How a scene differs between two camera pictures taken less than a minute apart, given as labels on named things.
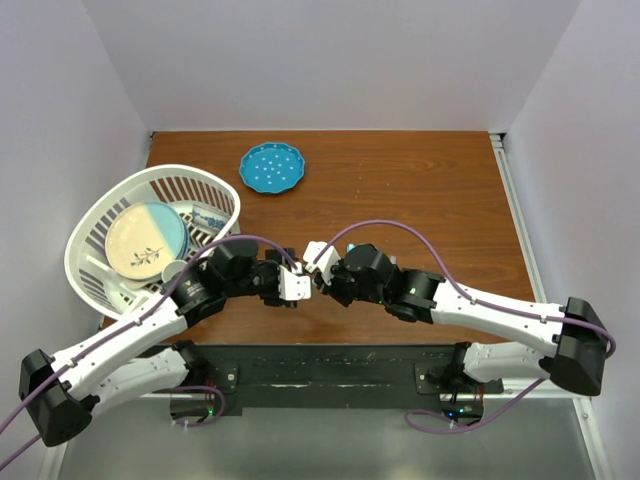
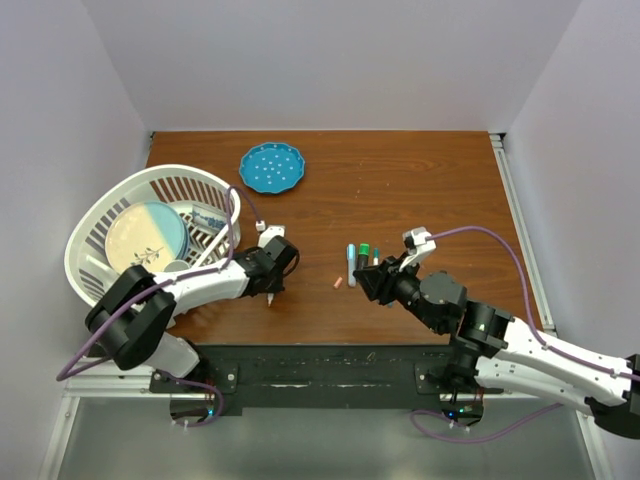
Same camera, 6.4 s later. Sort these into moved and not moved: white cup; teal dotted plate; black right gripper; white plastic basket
Moved: black right gripper
Not moved: white cup; white plastic basket; teal dotted plate
